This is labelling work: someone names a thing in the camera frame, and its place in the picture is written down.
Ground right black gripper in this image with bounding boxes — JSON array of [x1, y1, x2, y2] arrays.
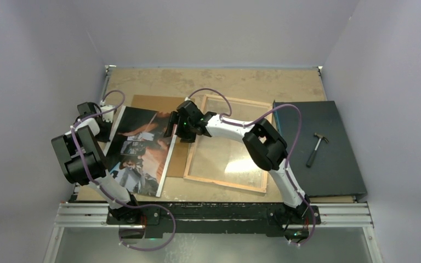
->
[[165, 111, 197, 143]]

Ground wooden picture frame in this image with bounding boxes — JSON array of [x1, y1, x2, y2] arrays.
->
[[183, 94, 274, 194]]

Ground printed photo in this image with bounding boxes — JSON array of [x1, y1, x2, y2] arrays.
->
[[105, 106, 174, 197]]

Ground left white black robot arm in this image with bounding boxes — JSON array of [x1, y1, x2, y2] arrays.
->
[[51, 102, 141, 224]]

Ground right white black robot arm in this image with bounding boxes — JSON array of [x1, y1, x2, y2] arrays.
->
[[164, 100, 314, 223]]

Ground brown backing board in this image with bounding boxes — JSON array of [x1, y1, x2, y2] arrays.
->
[[130, 94, 189, 178]]

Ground small hammer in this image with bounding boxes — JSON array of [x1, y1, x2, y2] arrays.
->
[[306, 133, 329, 168]]

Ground dark blue book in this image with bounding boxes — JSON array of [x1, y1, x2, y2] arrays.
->
[[274, 101, 367, 198]]

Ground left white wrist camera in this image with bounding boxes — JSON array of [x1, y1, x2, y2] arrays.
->
[[100, 104, 116, 123]]

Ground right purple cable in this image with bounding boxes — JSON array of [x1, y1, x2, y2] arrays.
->
[[185, 88, 317, 248]]

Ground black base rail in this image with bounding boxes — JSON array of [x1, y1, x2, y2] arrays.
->
[[106, 201, 321, 239]]

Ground aluminium frame rails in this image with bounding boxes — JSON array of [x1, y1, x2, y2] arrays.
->
[[44, 66, 383, 262]]

